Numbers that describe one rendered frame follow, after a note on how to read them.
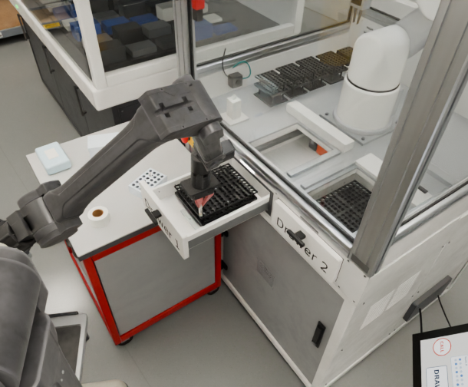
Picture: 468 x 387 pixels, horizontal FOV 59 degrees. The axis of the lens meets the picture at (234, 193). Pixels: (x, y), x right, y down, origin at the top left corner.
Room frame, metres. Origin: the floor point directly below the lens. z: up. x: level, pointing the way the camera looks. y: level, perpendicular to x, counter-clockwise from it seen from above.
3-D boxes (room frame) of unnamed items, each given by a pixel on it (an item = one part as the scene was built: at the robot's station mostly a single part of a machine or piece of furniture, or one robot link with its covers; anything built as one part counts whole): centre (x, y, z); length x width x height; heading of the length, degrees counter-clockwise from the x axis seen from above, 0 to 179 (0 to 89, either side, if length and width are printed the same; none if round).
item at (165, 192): (1.00, 0.05, 0.86); 0.40 x 0.26 x 0.06; 126
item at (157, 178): (1.14, 0.33, 0.78); 0.12 x 0.08 x 0.04; 148
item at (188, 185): (0.87, 0.10, 1.06); 0.10 x 0.07 x 0.07; 124
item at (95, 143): (1.36, 0.55, 0.79); 0.13 x 0.09 x 0.05; 106
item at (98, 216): (0.96, 0.47, 0.78); 0.07 x 0.07 x 0.04
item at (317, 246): (0.82, -0.22, 0.87); 0.29 x 0.02 x 0.11; 36
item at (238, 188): (1.00, 0.06, 0.87); 0.22 x 0.18 x 0.06; 126
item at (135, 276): (1.22, 0.45, 0.38); 0.62 x 0.58 x 0.76; 36
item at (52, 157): (1.27, 0.73, 0.78); 0.15 x 0.10 x 0.04; 37
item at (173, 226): (0.88, 0.22, 0.87); 0.29 x 0.02 x 0.11; 36
